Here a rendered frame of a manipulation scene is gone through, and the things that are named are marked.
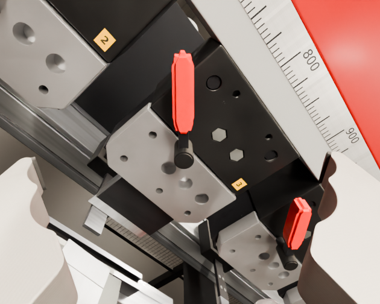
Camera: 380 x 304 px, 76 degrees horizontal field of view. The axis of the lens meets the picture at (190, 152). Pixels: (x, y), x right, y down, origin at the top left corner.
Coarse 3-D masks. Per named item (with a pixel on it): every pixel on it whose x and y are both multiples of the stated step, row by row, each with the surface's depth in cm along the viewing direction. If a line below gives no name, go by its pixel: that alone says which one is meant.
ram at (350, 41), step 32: (192, 0) 19; (224, 0) 19; (320, 0) 20; (352, 0) 20; (224, 32) 21; (256, 32) 21; (320, 32) 21; (352, 32) 21; (256, 64) 22; (352, 64) 22; (288, 96) 24; (352, 96) 24; (288, 128) 25; (320, 160) 27
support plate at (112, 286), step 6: (108, 276) 39; (108, 282) 38; (114, 282) 39; (120, 282) 40; (108, 288) 38; (114, 288) 38; (102, 294) 36; (108, 294) 37; (114, 294) 38; (102, 300) 36; (108, 300) 36; (114, 300) 37
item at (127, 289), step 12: (48, 228) 37; (60, 228) 37; (72, 240) 39; (84, 240) 39; (96, 252) 40; (108, 264) 41; (120, 264) 42; (120, 276) 41; (132, 276) 44; (120, 288) 42; (132, 288) 42
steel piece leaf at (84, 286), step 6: (72, 270) 35; (72, 276) 34; (78, 276) 35; (84, 276) 36; (78, 282) 34; (84, 282) 35; (90, 282) 36; (78, 288) 34; (84, 288) 34; (90, 288) 35; (96, 288) 36; (102, 288) 37; (78, 294) 33; (84, 294) 34; (90, 294) 35; (96, 294) 35; (78, 300) 33; (84, 300) 33; (90, 300) 34; (96, 300) 35
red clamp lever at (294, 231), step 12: (300, 204) 26; (288, 216) 28; (300, 216) 26; (288, 228) 28; (300, 228) 27; (276, 240) 33; (288, 240) 28; (300, 240) 28; (288, 252) 30; (288, 264) 29
